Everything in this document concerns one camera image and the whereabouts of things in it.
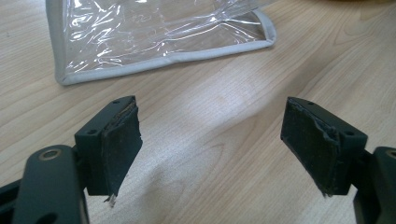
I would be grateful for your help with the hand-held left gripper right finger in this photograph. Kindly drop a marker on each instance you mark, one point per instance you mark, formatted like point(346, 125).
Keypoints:
point(323, 146)

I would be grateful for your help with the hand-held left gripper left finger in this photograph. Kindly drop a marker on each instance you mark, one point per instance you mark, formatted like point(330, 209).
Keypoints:
point(109, 146)

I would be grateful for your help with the clear plastic bag grey trim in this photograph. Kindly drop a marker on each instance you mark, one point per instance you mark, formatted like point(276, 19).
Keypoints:
point(162, 37)

